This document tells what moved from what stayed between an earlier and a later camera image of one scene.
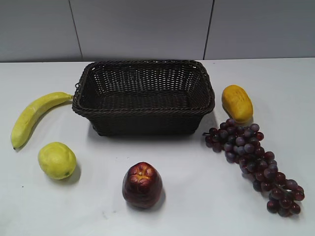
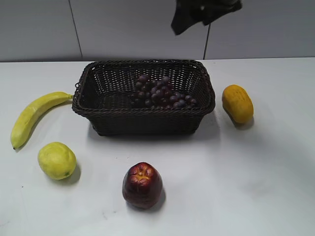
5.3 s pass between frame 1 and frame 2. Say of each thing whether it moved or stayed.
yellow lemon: stayed
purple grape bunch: moved
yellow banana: stayed
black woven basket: stayed
